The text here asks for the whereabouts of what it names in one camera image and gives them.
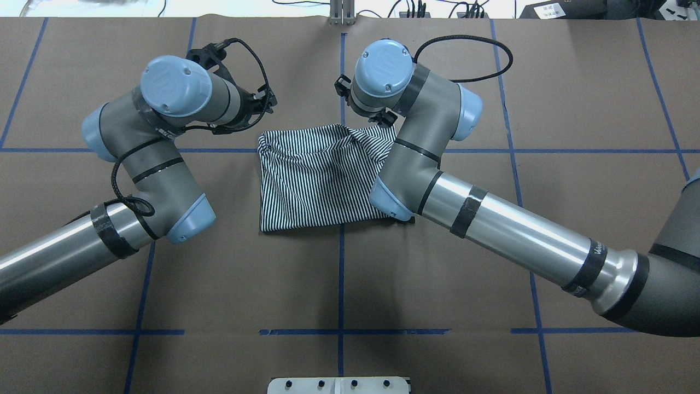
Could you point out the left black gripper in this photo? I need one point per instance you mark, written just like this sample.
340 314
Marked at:
252 105

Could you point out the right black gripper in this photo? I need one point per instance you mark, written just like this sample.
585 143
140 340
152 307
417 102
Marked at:
388 117

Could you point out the blue white striped polo shirt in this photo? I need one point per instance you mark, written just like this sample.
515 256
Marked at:
320 176

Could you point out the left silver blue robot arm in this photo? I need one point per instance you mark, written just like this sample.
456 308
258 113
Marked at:
222 88

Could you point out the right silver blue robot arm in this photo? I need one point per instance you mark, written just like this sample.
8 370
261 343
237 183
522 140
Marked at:
654 292

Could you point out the black box with label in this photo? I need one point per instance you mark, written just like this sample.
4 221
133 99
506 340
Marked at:
581 10

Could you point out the aluminium frame post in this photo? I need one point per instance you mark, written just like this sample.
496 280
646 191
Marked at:
342 12

